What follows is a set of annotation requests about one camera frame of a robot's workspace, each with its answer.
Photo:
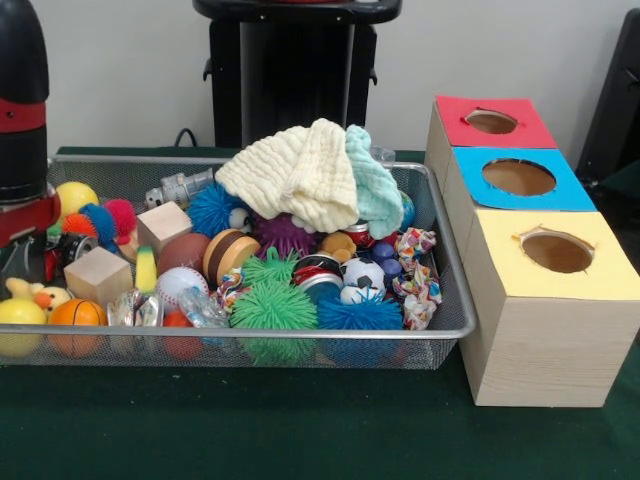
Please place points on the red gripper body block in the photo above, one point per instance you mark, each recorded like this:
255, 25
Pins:
30, 217

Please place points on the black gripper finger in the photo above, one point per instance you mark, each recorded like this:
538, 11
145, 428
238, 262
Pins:
36, 260

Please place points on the yellow duck plush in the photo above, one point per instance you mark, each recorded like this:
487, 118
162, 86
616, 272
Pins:
50, 297

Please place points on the cream white waffle cloth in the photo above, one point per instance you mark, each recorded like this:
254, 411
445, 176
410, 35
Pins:
300, 185

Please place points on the light blue cloth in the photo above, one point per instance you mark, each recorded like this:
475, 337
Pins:
375, 190

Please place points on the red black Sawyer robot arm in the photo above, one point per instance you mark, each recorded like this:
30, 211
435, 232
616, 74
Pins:
20, 50

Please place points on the wooden box with three holes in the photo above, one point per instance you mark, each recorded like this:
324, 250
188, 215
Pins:
540, 350

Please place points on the yellow foam ball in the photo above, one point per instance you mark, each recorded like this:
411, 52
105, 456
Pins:
20, 317

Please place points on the small orange basketball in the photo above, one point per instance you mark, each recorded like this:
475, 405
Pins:
77, 315

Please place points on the multicoloured spiky caterpillar toy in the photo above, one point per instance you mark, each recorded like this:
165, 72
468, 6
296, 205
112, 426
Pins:
120, 212

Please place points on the plain wooden cube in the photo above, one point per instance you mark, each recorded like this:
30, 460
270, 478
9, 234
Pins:
165, 225

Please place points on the toy hamburger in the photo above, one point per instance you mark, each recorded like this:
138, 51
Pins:
230, 252

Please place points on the large green spiky ball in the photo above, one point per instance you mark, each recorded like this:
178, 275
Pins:
274, 310

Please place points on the small soccer ball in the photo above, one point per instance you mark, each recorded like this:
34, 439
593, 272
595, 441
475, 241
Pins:
362, 275

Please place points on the blue spiky ball with eyes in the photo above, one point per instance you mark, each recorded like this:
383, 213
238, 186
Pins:
360, 315

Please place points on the dark green side tablecloth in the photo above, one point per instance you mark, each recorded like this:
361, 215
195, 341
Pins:
625, 200

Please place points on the black upright panel stand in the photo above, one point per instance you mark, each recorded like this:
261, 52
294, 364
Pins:
615, 100

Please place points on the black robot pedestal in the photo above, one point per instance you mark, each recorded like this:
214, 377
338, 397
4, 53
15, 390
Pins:
300, 75

